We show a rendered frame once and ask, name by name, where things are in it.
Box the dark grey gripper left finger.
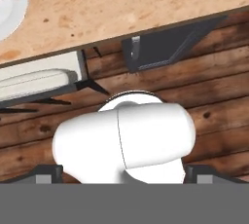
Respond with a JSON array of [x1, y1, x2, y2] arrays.
[[1, 164, 64, 185]]

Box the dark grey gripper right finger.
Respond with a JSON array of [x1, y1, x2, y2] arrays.
[[184, 164, 249, 185]]

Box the white plate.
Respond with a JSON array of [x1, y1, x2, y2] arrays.
[[0, 0, 30, 43]]

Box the white rounded object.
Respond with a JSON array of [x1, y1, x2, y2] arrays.
[[52, 91, 197, 185]]

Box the white cushioned stool black legs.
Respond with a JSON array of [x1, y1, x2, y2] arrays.
[[0, 50, 110, 114]]

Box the dark grey stool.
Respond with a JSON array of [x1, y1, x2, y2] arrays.
[[121, 15, 229, 74]]

